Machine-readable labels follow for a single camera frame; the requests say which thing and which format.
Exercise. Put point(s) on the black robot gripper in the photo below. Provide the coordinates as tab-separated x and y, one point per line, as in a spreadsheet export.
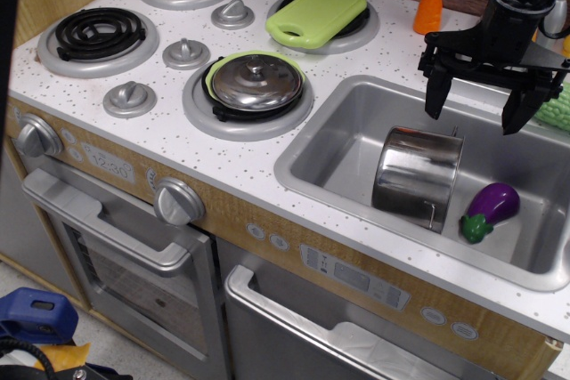
534	73

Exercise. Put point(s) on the stainless steel pot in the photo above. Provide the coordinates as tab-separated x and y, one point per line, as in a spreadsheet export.
416	174

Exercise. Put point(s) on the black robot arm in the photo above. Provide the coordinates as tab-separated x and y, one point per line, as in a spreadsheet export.
515	19

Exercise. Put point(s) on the grey plastic sink basin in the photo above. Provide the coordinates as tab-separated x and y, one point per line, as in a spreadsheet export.
371	151

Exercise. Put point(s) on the silver pot lid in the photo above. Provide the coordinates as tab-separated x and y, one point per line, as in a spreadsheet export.
256	82

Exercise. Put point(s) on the green toy corn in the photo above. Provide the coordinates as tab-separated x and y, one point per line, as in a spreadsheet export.
556	111

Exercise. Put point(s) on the orange toy carrot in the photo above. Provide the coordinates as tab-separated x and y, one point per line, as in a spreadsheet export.
428	16

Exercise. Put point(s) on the purple toy eggplant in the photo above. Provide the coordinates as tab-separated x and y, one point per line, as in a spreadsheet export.
496	202

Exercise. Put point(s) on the back right burner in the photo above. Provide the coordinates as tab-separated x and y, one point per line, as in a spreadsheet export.
356	34

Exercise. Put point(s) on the green toy cutting board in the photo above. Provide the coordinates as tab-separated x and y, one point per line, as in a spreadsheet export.
310	24

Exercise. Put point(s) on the dishwasher control panel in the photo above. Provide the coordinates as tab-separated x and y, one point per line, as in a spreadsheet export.
345	273

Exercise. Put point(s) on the grey stovetop knob middle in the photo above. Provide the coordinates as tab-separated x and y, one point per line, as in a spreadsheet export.
233	16

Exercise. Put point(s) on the grey stovetop knob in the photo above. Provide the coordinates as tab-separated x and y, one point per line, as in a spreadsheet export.
128	100
233	16
186	54

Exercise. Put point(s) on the light green plate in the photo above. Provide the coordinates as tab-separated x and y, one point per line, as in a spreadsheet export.
222	66

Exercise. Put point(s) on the front right burner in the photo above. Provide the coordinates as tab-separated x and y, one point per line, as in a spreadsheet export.
198	107

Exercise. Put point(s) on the grey stovetop knob centre left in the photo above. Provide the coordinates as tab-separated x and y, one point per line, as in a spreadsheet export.
186	54

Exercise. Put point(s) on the grey dishwasher door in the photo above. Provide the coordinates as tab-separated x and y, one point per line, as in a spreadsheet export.
285	327

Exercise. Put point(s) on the grey oven dial right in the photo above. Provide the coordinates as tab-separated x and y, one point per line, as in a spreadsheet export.
176	203

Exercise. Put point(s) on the grey oven dial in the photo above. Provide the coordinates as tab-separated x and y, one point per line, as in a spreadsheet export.
176	203
37	138

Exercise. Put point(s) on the grey stovetop knob front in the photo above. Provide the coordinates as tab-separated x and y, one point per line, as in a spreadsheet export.
128	100

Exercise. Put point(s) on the grey oven door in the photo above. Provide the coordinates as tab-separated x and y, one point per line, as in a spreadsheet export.
157	282

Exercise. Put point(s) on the oven clock display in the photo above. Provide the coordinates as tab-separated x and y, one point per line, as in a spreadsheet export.
108	162

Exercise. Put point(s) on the front left black burner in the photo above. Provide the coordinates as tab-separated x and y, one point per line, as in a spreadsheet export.
98	42

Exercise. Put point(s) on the grey oven dial left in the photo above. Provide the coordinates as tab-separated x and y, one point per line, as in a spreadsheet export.
37	138

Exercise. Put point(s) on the blue clamp tool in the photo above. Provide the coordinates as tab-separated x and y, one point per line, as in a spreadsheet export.
38	317

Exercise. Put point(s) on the grey faucet handle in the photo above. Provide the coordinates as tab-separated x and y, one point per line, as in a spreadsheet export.
552	25

